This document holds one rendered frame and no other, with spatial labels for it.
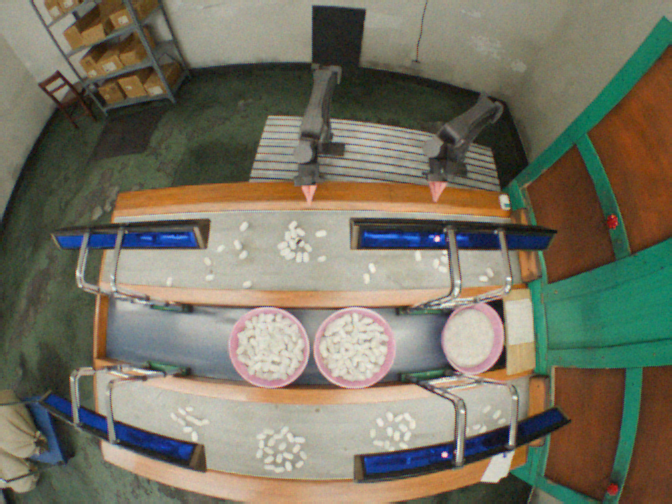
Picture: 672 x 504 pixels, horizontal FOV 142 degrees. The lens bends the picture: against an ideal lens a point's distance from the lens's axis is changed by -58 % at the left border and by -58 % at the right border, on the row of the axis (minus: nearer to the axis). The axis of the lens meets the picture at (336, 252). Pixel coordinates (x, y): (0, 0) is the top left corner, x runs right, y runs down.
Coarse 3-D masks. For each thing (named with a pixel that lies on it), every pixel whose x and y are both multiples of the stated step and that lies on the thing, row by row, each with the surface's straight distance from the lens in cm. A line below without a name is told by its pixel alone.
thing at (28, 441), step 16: (0, 400) 311; (16, 400) 315; (0, 416) 311; (16, 416) 299; (0, 432) 316; (16, 432) 302; (32, 432) 302; (16, 448) 314; (32, 448) 310; (48, 448) 304
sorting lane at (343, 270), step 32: (224, 224) 105; (256, 224) 101; (288, 224) 99; (320, 224) 98; (128, 256) 124; (160, 256) 114; (192, 256) 106; (224, 256) 101; (256, 256) 97; (320, 256) 94; (352, 256) 95; (384, 256) 97; (480, 256) 113; (512, 256) 123; (224, 288) 98; (256, 288) 94; (288, 288) 92; (320, 288) 92; (352, 288) 92; (384, 288) 94; (416, 288) 97
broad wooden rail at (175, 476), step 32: (160, 480) 126; (192, 480) 117; (224, 480) 110; (256, 480) 106; (288, 480) 105; (320, 480) 104; (352, 480) 104; (416, 480) 110; (448, 480) 116; (480, 480) 125
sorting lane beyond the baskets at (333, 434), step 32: (128, 416) 126; (160, 416) 115; (192, 416) 107; (224, 416) 101; (256, 416) 98; (288, 416) 96; (320, 416) 95; (352, 416) 95; (384, 416) 97; (416, 416) 101; (448, 416) 106; (480, 416) 114; (224, 448) 106; (256, 448) 102; (288, 448) 100; (320, 448) 99; (352, 448) 100; (384, 448) 102
